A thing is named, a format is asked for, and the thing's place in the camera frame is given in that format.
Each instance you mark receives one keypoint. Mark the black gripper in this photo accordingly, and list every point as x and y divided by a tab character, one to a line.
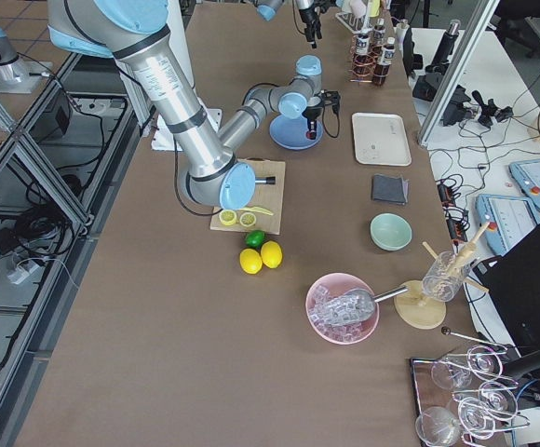
311	115
305	14

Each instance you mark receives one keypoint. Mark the blue plate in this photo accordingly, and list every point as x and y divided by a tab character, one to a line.
292	133

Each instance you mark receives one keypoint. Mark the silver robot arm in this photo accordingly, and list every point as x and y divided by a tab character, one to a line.
267	9
137	33

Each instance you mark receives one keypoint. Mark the tea bottle lower right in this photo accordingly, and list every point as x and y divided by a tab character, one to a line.
378	36

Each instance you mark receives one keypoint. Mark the wooden cutting board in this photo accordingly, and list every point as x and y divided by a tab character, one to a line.
266	196

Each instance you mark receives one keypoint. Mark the cream rabbit tray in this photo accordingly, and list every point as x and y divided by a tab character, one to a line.
380	140

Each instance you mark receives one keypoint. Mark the steel muddler black tip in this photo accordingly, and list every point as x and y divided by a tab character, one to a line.
270	180

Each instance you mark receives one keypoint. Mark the tea bottle lower left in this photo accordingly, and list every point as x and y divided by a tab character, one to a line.
384	61

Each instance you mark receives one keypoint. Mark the grey folded cloth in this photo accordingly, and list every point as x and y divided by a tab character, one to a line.
389	189

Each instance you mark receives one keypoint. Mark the yellow plastic knife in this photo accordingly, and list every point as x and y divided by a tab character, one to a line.
257	209

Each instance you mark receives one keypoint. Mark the lemon slice flat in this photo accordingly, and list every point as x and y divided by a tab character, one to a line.
247	219

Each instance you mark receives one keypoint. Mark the lemon half thick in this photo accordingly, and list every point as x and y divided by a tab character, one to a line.
227	217

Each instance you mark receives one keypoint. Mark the green lime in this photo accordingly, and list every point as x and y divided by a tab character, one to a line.
255	239

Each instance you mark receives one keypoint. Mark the mint green bowl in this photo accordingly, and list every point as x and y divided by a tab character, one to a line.
390	232

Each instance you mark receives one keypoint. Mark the yellow lemon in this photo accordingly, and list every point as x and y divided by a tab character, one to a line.
272	255
250	261

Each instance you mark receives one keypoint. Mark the pink bowl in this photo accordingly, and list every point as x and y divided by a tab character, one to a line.
338	283

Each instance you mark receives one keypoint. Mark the steel ice scoop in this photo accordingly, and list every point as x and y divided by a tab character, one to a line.
382	295

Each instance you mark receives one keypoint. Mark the clear plastic ice cubes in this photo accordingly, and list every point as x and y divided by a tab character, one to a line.
324	313

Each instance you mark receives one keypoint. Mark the clear glass on tree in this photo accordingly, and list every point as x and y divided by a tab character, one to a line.
442	282

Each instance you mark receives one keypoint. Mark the round wooden stand base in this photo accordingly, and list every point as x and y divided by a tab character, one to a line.
417	309

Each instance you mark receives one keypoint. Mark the wooden glass drying tree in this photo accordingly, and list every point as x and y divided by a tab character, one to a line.
467	252

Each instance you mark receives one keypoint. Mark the black laptop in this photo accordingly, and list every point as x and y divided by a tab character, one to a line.
513	281

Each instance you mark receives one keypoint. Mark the black framed tray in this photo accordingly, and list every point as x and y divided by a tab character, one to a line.
419	386

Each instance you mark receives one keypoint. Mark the wine glasses on tray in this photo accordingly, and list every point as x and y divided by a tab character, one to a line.
483	360

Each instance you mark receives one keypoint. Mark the copper wire bottle rack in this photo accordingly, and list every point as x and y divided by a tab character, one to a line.
373	55

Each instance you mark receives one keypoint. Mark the aluminium frame post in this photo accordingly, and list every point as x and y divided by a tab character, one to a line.
470	38

